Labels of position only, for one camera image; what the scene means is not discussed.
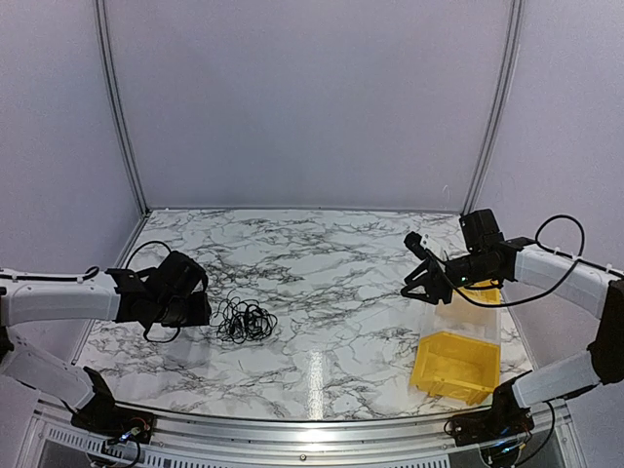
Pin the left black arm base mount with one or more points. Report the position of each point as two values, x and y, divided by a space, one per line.
115 422

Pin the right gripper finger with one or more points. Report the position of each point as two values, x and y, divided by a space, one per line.
425 274
430 295

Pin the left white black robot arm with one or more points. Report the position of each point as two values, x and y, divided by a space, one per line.
172 294

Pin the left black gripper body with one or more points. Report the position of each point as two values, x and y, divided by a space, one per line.
176 315

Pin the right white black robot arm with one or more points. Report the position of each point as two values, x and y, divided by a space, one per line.
598 290

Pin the far yellow storage bin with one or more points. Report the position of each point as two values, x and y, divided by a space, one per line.
486 292

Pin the yellow storage bin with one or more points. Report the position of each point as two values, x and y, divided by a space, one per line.
455 366
486 292

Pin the clear plastic storage bin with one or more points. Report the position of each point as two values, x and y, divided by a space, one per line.
464 318

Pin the near yellow storage bin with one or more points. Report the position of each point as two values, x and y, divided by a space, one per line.
455 366

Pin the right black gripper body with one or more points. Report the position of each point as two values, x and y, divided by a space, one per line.
475 270

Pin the aluminium front frame rail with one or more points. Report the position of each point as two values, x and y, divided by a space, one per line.
194 440

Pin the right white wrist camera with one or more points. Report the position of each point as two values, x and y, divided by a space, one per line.
422 246

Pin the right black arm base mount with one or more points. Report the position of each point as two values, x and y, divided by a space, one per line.
488 425

